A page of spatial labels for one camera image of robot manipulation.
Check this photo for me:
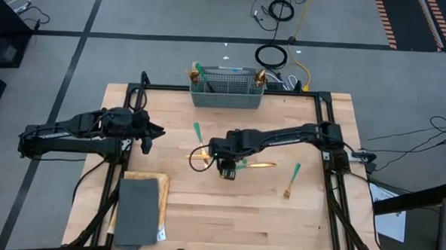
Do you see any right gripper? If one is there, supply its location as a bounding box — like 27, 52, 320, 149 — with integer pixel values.
215, 154, 243, 181

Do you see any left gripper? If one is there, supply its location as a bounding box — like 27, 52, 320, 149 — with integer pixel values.
103, 105, 168, 142

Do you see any grey mesh cutlery basket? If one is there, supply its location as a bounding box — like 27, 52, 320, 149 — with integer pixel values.
188, 64, 267, 111

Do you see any dark grey mat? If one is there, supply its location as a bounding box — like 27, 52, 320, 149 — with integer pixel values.
112, 175, 163, 250

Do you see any black power brick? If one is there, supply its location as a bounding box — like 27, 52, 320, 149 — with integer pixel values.
264, 80, 288, 93

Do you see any white paper sheet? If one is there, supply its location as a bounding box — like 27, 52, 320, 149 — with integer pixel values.
366, 182, 409, 244

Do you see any black equipment stand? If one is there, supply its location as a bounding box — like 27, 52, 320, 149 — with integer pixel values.
0, 0, 36, 71

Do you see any black desk bar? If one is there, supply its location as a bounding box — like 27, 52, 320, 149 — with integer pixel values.
371, 176, 446, 219

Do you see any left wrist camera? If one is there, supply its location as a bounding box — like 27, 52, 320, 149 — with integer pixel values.
139, 136, 154, 156

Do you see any black table frame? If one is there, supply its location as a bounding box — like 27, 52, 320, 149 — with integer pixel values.
62, 67, 392, 250

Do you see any yellow cable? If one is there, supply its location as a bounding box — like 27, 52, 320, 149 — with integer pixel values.
283, 0, 316, 93

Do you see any coiled black cable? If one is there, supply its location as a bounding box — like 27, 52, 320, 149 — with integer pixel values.
266, 0, 296, 23
253, 42, 289, 72

